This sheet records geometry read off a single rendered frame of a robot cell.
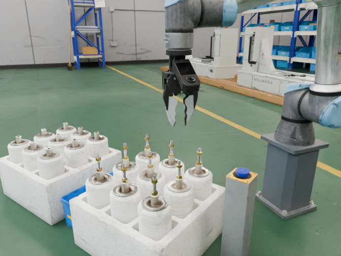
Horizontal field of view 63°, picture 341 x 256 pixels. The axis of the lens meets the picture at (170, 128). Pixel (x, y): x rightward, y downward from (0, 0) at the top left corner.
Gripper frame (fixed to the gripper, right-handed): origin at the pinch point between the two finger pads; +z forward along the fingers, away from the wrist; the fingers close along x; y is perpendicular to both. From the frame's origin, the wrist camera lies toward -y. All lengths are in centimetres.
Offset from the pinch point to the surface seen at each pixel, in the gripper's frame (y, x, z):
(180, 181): -0.5, -0.1, 19.0
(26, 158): 42, 52, 24
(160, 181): 6.1, 4.8, 21.8
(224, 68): 310, -169, 24
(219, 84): 283, -149, 42
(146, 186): 5.8, 9.3, 22.8
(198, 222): -5.8, -4.3, 31.0
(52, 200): 27, 42, 36
